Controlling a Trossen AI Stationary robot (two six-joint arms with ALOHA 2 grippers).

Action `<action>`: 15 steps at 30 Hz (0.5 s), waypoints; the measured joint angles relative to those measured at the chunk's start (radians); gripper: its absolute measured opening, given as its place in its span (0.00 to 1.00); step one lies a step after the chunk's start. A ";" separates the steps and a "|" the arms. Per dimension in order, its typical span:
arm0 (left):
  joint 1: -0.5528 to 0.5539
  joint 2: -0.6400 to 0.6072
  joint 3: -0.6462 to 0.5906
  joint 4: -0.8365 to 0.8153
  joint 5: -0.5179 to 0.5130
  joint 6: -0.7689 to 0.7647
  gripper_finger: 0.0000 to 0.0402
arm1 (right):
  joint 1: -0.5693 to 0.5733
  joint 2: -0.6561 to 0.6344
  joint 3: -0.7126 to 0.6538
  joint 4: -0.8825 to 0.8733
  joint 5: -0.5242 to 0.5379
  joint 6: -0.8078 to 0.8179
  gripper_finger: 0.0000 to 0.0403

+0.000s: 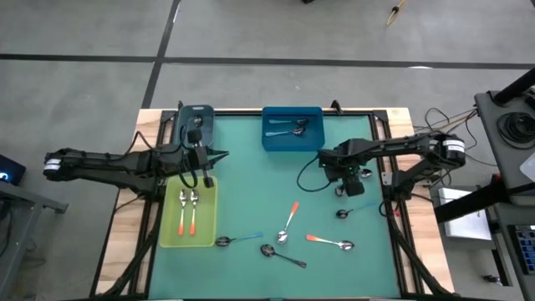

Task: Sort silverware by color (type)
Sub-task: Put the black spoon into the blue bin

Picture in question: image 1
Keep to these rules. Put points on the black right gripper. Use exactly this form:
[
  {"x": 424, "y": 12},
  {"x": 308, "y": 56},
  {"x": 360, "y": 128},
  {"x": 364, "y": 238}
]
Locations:
[{"x": 340, "y": 161}]

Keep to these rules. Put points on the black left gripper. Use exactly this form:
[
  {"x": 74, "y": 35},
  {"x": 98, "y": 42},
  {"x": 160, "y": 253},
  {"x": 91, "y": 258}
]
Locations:
[{"x": 196, "y": 161}]

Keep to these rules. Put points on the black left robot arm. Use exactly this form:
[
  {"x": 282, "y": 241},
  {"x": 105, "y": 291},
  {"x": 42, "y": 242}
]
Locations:
[{"x": 104, "y": 167}]

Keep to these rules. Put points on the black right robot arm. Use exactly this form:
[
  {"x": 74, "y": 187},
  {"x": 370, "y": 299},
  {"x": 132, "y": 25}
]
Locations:
[{"x": 397, "y": 144}]

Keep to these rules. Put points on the blue plastic bin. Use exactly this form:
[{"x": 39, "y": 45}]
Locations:
[{"x": 313, "y": 142}]

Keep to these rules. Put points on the dark teal plastic bin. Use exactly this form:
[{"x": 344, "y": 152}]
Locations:
[{"x": 207, "y": 115}]

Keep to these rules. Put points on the teal table mat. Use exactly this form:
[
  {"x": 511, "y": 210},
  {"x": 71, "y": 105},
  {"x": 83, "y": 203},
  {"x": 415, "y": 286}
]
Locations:
[{"x": 251, "y": 188}]

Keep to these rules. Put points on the black table clamp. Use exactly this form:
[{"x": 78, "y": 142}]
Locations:
[
  {"x": 335, "y": 106},
  {"x": 180, "y": 105}
]

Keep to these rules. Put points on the yellow-green plastic bin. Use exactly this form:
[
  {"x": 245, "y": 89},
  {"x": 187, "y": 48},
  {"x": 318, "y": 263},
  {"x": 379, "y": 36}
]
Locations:
[{"x": 207, "y": 226}]

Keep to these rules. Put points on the black cart bar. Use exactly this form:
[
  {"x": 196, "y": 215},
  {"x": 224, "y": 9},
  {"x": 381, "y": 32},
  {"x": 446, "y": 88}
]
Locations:
[{"x": 468, "y": 200}]

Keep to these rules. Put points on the white flat box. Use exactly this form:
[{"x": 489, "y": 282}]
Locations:
[{"x": 464, "y": 221}]

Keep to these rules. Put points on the grey equipment cart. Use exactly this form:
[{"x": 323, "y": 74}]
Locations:
[{"x": 489, "y": 125}]

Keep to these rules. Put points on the red emergency stop button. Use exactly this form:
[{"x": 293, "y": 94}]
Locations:
[{"x": 496, "y": 179}]

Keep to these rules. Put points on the grey side table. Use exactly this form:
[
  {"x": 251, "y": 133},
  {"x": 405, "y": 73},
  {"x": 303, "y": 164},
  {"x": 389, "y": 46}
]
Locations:
[{"x": 33, "y": 200}]

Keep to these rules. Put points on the black pole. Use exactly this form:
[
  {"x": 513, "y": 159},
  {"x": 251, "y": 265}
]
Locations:
[{"x": 516, "y": 85}]

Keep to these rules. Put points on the dark laptop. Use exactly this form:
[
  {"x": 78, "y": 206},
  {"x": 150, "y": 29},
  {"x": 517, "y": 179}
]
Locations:
[{"x": 10, "y": 169}]

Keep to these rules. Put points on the control panel with blue buttons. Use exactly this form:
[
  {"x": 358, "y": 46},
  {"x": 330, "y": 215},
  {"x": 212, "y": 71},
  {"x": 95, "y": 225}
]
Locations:
[{"x": 527, "y": 244}]

